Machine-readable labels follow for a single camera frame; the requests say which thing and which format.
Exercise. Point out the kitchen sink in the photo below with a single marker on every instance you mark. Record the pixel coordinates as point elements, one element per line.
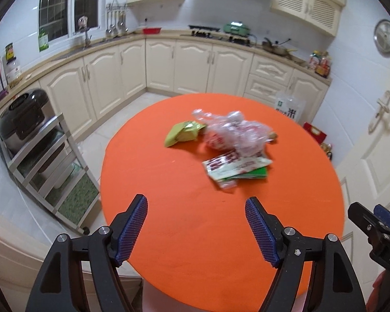
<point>73,52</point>

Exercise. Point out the orange round table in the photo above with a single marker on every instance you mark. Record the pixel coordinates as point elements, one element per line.
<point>182,201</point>

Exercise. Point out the small clear wrapper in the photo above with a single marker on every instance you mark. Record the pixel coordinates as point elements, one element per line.
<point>227,184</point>

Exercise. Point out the black griddle pan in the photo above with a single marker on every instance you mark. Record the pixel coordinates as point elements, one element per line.
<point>203,27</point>

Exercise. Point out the white door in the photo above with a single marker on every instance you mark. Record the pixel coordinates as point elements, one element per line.
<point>377,169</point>

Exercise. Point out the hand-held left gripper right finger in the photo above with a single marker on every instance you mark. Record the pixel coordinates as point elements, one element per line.
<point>260,234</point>

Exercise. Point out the plastic jar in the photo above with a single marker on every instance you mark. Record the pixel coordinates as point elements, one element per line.
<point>13,71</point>

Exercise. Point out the metal faucet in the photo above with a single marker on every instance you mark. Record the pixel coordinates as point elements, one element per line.
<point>87,40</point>

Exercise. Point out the round wall clock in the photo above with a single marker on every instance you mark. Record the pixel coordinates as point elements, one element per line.
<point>385,35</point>

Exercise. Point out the metal shelf rack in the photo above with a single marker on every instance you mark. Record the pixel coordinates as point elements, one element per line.
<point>74,198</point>

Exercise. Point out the green bottle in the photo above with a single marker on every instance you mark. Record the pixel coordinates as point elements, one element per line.
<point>43,40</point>

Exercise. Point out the red white snack packet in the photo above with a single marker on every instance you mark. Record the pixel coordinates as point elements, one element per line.
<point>234,165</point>

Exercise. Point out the cream base cabinets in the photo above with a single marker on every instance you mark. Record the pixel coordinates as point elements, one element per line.
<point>191,68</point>

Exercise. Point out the clear rice bag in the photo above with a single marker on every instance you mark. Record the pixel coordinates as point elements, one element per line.
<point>287,107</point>

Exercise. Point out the wall utensil rack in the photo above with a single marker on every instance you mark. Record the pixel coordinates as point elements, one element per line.
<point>117,6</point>

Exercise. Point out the kitchen window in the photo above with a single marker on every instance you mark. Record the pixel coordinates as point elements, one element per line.
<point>55,6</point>

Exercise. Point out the metal wok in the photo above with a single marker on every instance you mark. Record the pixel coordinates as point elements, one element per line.
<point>276,48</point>

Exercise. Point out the brown ginger piece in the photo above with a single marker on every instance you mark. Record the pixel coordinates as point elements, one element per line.
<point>273,136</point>

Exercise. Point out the cooking oil bottle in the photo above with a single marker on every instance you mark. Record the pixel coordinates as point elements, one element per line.
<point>326,149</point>

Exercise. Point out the hanging metal utensils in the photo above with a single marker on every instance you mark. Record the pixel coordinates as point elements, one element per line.
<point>115,24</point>

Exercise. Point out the green snack packet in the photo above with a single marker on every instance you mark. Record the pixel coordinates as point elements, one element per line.
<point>182,133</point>

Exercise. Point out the red basin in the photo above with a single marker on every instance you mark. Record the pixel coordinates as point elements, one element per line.
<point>151,31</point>

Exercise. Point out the black rice cooker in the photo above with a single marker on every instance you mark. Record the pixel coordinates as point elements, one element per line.
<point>22,117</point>

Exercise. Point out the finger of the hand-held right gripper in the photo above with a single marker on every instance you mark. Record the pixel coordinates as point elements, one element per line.
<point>386,216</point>
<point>360,216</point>

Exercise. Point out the cluster of condiment bottles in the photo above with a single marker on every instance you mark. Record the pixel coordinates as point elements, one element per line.
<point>320,65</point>

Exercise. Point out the green electric pot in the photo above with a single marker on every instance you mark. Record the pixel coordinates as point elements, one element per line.
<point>237,29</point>

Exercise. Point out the gas stove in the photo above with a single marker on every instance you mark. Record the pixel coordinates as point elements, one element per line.
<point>214,36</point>

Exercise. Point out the red gift box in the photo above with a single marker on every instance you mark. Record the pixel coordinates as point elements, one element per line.
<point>315,132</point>

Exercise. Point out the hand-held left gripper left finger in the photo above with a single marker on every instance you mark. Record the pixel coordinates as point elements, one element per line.
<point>133,230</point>

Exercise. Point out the clear plastic bag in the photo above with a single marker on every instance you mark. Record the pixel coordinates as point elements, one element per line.
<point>237,133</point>

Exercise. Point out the wide lattice door cabinet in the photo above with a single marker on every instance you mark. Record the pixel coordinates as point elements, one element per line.
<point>312,6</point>

